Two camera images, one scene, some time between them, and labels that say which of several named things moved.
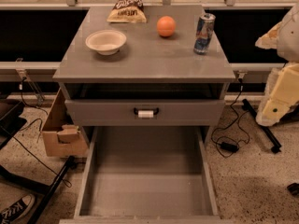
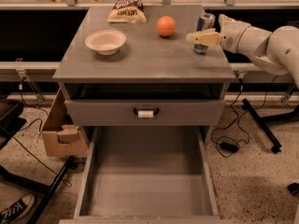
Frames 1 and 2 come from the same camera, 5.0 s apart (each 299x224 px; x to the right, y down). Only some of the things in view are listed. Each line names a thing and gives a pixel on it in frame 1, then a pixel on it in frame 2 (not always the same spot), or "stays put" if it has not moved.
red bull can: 205,34 stays put
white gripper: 290,37 -> 233,35
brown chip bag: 128,7 stays put
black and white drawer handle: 146,114 stays put
